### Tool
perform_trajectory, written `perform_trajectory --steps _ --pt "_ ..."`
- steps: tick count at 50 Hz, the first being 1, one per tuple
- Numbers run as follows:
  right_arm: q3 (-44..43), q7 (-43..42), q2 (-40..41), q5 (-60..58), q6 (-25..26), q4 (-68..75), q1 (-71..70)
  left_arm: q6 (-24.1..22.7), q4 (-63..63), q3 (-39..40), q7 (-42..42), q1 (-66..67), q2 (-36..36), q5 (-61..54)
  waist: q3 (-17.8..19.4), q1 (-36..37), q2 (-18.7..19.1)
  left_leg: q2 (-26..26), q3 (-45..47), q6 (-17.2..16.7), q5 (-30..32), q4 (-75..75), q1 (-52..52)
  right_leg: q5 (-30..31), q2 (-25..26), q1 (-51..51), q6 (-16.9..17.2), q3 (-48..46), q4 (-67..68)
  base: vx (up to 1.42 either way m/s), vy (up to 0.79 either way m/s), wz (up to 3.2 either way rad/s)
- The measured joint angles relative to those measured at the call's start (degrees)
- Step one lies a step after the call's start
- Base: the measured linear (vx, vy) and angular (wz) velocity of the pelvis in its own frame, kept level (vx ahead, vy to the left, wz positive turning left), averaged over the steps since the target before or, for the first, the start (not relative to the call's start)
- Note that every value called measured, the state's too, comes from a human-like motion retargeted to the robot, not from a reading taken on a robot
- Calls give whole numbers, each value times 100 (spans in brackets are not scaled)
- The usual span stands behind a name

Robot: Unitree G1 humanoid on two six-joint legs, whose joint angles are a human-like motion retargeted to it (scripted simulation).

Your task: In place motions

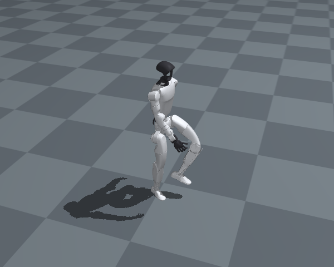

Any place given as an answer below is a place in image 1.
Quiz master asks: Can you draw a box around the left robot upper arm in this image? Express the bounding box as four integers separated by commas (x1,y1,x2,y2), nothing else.
171,78,178,87

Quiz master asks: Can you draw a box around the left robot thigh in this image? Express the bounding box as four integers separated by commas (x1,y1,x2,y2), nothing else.
169,115,201,153

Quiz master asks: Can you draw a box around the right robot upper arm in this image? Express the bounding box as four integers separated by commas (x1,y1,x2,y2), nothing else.
148,89,165,120

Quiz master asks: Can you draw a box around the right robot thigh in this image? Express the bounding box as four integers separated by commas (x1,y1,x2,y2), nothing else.
151,129,167,171

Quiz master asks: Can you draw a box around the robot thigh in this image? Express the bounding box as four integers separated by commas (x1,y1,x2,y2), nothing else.
169,115,201,153
151,129,167,171

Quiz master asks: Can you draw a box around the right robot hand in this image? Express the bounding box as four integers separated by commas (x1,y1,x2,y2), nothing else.
172,134,188,152

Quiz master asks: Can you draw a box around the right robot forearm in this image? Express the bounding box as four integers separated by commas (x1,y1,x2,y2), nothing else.
156,116,176,142

